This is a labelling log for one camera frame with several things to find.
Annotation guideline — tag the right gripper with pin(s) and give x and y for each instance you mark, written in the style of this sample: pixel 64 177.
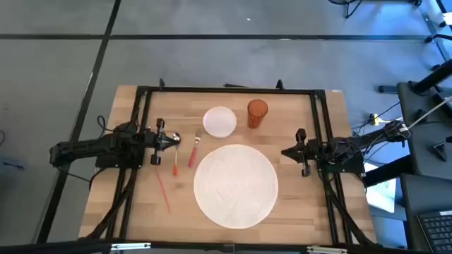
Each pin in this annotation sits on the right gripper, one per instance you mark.
pixel 309 151

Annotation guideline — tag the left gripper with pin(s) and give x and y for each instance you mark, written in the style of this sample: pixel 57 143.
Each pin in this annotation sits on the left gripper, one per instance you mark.
pixel 157 139

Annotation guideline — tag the white bowl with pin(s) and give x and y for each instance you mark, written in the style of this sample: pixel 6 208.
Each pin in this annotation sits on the white bowl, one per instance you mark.
pixel 219 121

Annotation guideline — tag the orange translucent plastic cup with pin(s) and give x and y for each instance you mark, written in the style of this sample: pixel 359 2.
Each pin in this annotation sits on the orange translucent plastic cup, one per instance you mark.
pixel 257 114

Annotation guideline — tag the red drinking straw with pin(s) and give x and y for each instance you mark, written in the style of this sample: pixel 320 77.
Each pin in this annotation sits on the red drinking straw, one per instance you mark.
pixel 163 192

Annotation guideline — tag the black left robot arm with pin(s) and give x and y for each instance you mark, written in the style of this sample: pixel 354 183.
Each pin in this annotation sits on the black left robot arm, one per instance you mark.
pixel 88 146

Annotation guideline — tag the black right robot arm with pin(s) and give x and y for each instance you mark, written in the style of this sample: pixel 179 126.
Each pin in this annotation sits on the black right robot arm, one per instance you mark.
pixel 346 151

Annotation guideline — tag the yellow plug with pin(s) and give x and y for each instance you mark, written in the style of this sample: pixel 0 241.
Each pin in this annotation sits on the yellow plug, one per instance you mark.
pixel 375 120

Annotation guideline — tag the white paper sheet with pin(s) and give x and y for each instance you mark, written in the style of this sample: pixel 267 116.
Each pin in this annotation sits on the white paper sheet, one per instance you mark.
pixel 383 194

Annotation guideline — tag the dark grey desk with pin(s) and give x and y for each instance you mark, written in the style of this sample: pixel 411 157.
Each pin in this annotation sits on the dark grey desk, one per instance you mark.
pixel 423 155

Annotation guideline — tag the black keyboard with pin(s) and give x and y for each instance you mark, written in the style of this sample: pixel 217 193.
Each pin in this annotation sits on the black keyboard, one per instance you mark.
pixel 438 231

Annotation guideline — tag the black frame clamp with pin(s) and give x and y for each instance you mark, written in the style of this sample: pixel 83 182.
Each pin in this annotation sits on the black frame clamp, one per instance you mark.
pixel 279 84
pixel 161 84

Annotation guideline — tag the black aluminium table frame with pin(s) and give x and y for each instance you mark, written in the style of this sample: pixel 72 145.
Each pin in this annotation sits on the black aluminium table frame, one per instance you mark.
pixel 229 90

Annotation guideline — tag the silver frame bracket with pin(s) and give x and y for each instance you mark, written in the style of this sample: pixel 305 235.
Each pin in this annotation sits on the silver frame bracket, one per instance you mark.
pixel 130 246
pixel 326 250

